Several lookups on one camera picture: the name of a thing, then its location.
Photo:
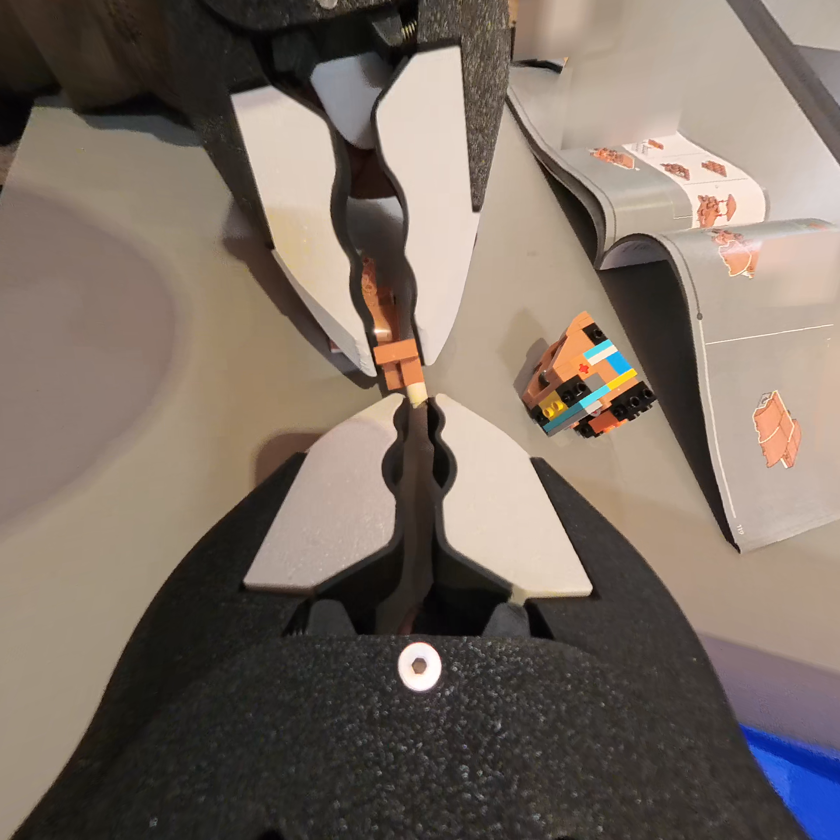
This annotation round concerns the grey instruction booklet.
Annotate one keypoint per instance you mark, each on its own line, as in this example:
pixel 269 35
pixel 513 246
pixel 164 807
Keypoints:
pixel 754 367

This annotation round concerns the brown angled toy brick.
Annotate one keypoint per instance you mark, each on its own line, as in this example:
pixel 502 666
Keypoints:
pixel 397 364

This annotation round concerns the multicoloured toy brick model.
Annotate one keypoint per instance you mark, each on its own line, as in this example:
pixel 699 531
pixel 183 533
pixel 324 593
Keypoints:
pixel 584 380

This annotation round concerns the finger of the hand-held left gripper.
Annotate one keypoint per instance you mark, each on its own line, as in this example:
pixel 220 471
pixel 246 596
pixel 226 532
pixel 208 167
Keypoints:
pixel 295 190
pixel 436 184

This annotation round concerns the large blue plastic bin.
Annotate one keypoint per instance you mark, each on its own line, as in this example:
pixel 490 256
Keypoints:
pixel 800 781

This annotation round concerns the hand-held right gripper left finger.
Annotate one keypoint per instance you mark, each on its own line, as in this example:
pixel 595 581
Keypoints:
pixel 328 512

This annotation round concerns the orange toy brick assembly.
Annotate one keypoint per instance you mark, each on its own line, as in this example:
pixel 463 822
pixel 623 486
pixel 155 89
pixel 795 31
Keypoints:
pixel 377 302

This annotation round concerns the grey desk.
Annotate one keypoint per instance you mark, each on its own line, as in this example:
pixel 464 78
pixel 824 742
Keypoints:
pixel 131 328

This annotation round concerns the small cream round brick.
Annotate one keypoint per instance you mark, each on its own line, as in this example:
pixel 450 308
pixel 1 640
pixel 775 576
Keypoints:
pixel 417 395

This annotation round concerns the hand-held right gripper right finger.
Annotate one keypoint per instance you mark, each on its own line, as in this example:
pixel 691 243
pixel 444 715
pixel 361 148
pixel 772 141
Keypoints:
pixel 505 518

